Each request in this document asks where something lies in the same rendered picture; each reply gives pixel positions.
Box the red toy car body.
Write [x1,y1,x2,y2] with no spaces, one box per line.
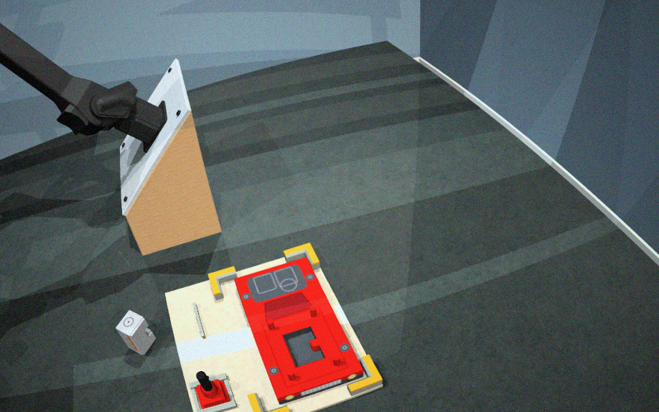
[234,257,364,405]

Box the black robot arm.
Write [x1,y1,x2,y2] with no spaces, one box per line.
[0,23,167,153]

